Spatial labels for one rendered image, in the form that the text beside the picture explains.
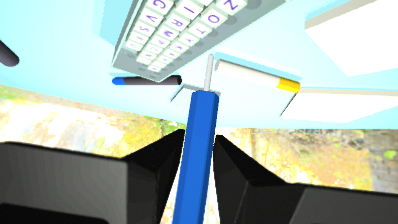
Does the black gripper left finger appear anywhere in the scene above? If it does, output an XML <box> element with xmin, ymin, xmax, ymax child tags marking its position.
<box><xmin>0</xmin><ymin>129</ymin><xmax>185</xmax><ymax>224</ymax></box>

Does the blue stylus with white tip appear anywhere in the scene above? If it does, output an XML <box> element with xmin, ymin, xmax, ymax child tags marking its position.
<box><xmin>171</xmin><ymin>54</ymin><xmax>220</xmax><ymax>224</ymax></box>

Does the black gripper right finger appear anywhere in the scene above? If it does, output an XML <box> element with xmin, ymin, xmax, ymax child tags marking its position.
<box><xmin>213</xmin><ymin>134</ymin><xmax>398</xmax><ymax>224</ymax></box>

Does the white keyboard with letter keys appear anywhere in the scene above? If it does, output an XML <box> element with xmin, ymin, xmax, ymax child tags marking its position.
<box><xmin>110</xmin><ymin>0</ymin><xmax>293</xmax><ymax>82</ymax></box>

